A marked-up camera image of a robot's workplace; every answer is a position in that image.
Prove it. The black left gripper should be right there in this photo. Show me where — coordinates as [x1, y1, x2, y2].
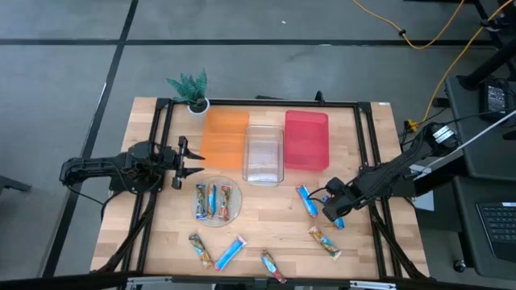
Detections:
[159, 135, 206, 191]

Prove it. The light blue granola bar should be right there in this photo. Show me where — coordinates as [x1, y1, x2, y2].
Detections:
[296, 184, 319, 218]
[214, 234, 248, 271]
[321, 195, 346, 230]

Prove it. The dark blue green granola bar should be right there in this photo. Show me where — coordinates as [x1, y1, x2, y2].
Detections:
[194, 183, 208, 221]

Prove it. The blue white snack bag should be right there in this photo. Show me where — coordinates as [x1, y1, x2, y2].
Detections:
[206, 183, 218, 220]

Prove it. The orange green granola bar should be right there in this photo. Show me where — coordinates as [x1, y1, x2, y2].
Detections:
[307, 225, 343, 262]
[188, 232, 214, 269]

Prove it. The red green granola bar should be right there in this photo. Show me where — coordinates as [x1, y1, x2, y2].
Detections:
[218, 184, 234, 222]

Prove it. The blue red granola bar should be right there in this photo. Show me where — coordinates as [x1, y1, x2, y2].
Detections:
[260, 248, 288, 284]

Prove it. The orange plastic bin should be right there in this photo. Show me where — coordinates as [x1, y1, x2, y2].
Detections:
[199, 108, 251, 170]

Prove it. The white plant pot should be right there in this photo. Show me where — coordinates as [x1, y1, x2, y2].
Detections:
[187, 97, 210, 117]

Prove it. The round woven mat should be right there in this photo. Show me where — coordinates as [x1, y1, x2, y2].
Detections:
[191, 175, 243, 228]

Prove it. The red plastic bin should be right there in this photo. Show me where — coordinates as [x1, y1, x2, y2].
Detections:
[284, 109, 331, 172]

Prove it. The clear plastic bin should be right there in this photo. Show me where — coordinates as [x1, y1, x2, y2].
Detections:
[241, 124, 285, 187]

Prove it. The green artificial plant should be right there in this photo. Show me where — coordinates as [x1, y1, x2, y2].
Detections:
[165, 68, 209, 106]

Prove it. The white paper sheet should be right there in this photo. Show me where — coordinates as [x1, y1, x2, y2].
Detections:
[413, 191, 435, 213]

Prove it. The black desk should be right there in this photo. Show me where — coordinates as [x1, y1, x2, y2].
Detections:
[445, 74, 516, 279]

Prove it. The white thin rod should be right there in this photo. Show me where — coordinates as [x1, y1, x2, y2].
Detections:
[410, 119, 516, 170]

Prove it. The black laptop keyboard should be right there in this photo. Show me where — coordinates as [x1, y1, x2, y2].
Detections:
[475, 201, 516, 263]

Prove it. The grey furniture leg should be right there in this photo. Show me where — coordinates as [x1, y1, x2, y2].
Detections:
[0, 175, 32, 194]

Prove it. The black power adapter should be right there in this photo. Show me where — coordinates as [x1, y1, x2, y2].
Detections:
[479, 80, 510, 122]

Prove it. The black desk leg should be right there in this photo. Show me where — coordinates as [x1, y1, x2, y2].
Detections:
[459, 39, 516, 92]

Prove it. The person's shoe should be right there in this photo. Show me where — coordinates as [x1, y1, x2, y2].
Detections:
[480, 11, 516, 35]

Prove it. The silver metal bracket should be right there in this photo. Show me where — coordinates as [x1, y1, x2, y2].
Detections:
[348, 280, 398, 290]
[127, 275, 174, 290]

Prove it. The black aluminium frame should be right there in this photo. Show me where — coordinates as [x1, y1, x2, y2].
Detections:
[90, 96, 431, 283]

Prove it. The black power cable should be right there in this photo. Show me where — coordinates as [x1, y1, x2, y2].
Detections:
[398, 107, 516, 148]

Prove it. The yellow extension cable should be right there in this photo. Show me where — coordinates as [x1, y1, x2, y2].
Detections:
[352, 0, 516, 132]

